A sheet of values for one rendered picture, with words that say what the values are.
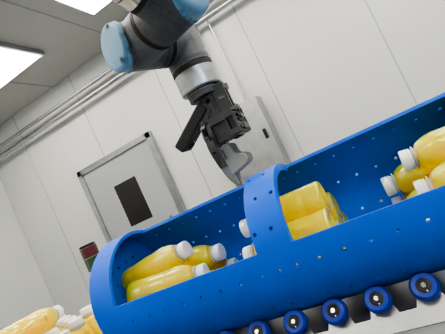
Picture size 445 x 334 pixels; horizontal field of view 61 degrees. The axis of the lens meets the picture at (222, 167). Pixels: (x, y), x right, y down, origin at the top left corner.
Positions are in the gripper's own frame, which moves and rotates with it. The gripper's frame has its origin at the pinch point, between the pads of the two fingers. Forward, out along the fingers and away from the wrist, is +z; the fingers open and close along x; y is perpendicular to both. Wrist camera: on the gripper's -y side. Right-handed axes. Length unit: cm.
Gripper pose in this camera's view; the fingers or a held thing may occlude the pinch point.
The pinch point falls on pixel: (234, 181)
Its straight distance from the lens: 80.6
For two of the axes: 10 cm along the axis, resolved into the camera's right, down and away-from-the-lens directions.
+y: 8.3, -4.1, -3.8
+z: 4.2, 9.1, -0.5
